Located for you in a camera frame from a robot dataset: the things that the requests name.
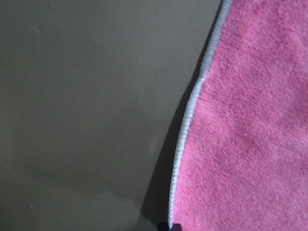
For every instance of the pink and grey towel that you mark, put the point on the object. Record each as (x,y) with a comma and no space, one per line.
(241,160)

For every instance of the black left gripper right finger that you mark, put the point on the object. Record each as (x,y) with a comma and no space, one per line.
(176,227)

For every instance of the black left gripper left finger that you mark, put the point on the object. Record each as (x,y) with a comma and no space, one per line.
(163,226)

